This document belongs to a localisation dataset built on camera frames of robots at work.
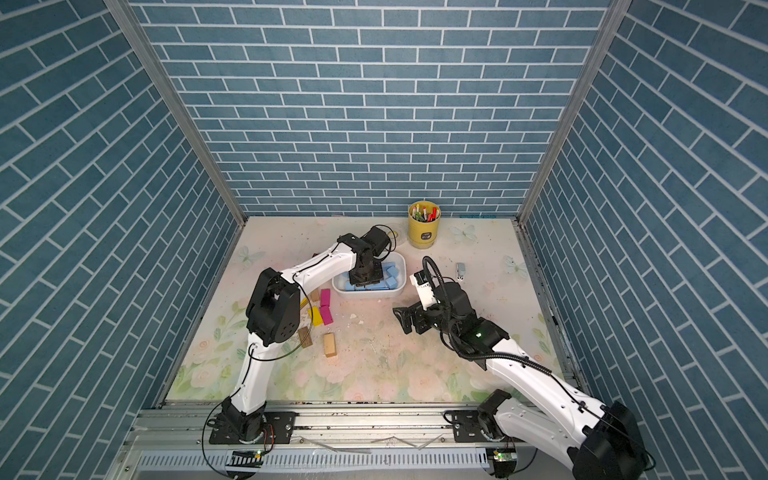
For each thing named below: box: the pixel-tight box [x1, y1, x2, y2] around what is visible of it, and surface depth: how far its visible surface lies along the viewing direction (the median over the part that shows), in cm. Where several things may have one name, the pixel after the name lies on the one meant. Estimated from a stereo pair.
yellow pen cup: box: [408, 201, 441, 249], surface depth 107 cm
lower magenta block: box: [320, 306, 334, 325], surface depth 95 cm
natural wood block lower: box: [323, 332, 337, 358], surface depth 87 cm
